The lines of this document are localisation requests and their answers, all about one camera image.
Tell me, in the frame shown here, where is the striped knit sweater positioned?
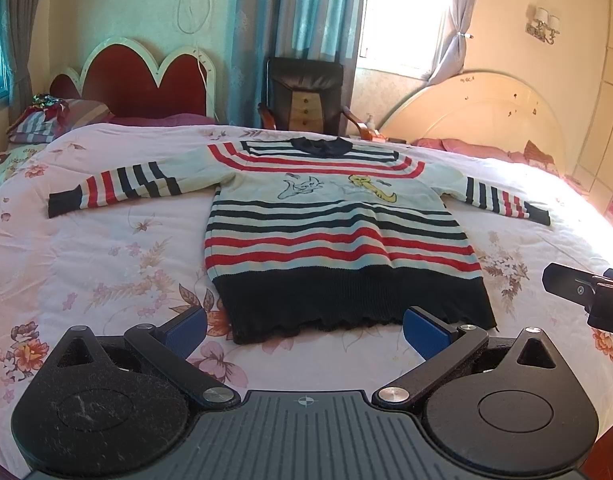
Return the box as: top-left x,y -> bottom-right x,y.
47,138 -> 550,344

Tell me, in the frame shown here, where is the pink pillow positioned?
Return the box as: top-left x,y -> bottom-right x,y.
413,138 -> 560,177

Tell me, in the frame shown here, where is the cream arched headboard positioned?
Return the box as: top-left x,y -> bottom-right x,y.
379,70 -> 567,172

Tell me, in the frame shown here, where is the maroon blanket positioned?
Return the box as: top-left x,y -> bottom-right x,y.
108,113 -> 218,127

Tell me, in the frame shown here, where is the lotion bottle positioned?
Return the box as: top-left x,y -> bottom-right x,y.
366,114 -> 376,132

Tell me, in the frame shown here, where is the small wooden drawer chest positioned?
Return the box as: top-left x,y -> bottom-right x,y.
288,91 -> 325,133

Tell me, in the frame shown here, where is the red heart-shaped headboard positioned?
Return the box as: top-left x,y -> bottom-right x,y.
48,37 -> 216,119

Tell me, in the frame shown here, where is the grey tied curtain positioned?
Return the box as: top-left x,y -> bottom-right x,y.
428,0 -> 475,86

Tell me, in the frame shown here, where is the black leather armchair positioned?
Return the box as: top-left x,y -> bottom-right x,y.
258,58 -> 375,141

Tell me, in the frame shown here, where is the teal curtain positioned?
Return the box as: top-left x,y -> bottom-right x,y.
226,0 -> 364,126

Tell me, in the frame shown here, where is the grey side curtain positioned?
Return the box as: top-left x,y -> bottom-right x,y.
0,0 -> 40,122

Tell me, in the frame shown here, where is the wall lamp sconce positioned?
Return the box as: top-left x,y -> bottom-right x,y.
525,6 -> 561,46

